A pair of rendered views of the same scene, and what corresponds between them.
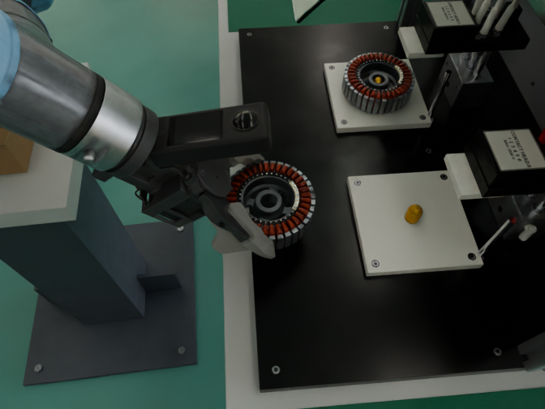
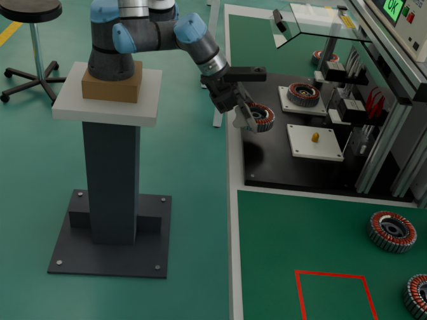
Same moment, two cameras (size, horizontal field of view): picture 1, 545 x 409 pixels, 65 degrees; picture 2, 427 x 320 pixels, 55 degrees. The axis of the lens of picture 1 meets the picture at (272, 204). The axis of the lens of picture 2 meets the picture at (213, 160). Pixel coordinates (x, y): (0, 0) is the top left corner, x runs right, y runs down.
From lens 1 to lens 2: 79 cm
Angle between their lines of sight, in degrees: 19
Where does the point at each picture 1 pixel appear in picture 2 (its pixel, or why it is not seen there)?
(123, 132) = (222, 61)
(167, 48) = (163, 100)
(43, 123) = (204, 51)
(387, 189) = (304, 130)
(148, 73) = not seen: hidden behind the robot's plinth
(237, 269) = (234, 148)
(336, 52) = (284, 84)
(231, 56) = not seen: hidden behind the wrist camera
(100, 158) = (213, 68)
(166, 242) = (152, 206)
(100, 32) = not seen: hidden behind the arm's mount
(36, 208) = (142, 115)
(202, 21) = (188, 89)
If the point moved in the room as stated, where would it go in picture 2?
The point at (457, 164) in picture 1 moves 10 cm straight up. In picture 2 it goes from (333, 112) to (344, 82)
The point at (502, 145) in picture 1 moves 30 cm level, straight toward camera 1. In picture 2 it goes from (349, 103) to (287, 140)
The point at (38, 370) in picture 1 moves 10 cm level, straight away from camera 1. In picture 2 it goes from (59, 263) to (40, 253)
